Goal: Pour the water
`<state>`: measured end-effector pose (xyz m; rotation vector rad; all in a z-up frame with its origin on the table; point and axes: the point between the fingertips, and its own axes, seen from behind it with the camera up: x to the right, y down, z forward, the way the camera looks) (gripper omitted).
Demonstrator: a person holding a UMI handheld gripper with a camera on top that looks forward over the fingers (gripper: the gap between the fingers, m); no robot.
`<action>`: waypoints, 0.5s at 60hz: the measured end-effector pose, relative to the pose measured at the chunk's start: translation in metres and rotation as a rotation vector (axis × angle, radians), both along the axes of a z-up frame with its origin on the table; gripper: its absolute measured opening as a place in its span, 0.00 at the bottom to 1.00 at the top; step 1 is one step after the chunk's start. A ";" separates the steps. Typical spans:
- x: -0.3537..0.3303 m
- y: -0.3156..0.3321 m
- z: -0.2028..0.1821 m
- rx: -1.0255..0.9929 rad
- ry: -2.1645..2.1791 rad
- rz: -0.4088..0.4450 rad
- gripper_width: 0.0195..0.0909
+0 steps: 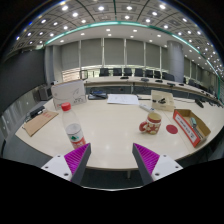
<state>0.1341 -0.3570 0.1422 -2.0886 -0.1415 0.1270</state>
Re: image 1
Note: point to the beige cardboard box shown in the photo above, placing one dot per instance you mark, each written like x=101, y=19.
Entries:
x=163, y=106

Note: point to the red and yellow mug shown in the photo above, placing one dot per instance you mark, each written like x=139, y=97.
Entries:
x=153, y=124

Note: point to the clear red-capped water bottle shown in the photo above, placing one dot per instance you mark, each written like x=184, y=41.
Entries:
x=72, y=128

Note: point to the white paper sheets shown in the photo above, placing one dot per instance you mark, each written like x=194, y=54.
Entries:
x=122, y=99

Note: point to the black box device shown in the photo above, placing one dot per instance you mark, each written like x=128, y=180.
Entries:
x=37, y=111

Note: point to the black table microphone unit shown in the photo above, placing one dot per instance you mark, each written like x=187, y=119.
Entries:
x=199, y=103

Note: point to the teal eraser block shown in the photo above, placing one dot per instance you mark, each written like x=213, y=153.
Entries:
x=193, y=121

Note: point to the round ceiling lights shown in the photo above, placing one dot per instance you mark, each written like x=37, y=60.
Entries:
x=101, y=8

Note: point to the white remote control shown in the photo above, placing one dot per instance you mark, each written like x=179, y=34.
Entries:
x=146, y=107

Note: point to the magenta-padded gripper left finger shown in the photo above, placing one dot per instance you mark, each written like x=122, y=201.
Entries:
x=75, y=160

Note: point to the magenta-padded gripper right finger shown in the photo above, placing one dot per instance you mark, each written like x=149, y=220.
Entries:
x=148, y=160

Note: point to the white cardboard box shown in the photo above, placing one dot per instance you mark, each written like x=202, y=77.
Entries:
x=68, y=94

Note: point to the flat brown cardboard sheet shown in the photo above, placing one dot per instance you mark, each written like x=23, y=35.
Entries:
x=40, y=122

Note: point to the black desk device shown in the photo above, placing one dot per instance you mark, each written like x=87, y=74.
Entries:
x=97, y=95

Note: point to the flat round red coaster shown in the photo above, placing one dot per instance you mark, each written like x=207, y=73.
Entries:
x=172, y=129

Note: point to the open cardboard box red side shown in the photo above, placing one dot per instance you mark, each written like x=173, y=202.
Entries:
x=186, y=128

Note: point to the long curved conference desk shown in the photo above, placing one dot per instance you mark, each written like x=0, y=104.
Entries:
x=133, y=85

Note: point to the row of black office chairs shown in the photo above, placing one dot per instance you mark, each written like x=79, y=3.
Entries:
x=128, y=71

